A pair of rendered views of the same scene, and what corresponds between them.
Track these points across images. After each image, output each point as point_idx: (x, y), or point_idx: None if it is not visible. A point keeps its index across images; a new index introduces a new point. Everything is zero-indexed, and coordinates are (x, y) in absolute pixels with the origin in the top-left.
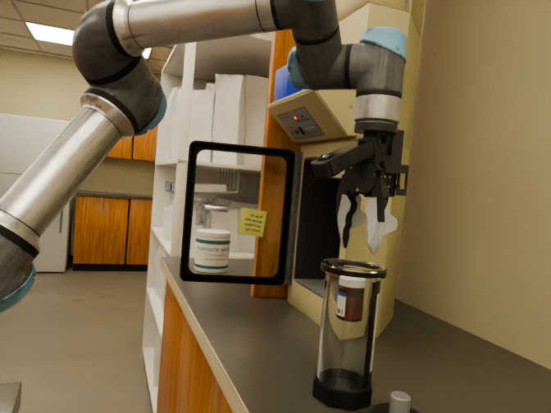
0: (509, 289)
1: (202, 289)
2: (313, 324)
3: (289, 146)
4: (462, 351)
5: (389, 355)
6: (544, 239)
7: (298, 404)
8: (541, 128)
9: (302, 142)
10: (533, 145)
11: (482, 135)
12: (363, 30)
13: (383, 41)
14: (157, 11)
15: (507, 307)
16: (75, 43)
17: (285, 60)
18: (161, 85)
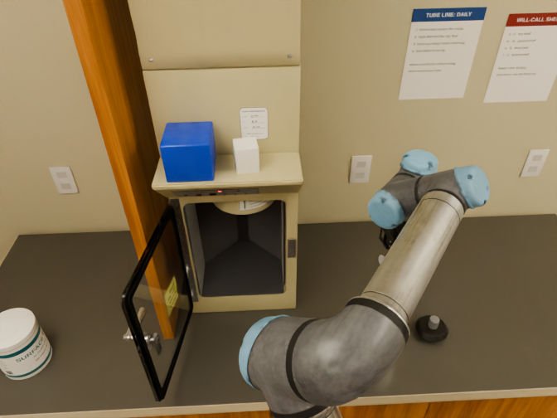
0: (307, 190)
1: (130, 383)
2: (259, 312)
3: (145, 197)
4: (320, 247)
5: (325, 289)
6: (330, 157)
7: (397, 366)
8: (322, 86)
9: None
10: (316, 99)
11: None
12: (293, 94)
13: (436, 172)
14: (422, 294)
15: (307, 199)
16: (361, 394)
17: (117, 108)
18: (289, 316)
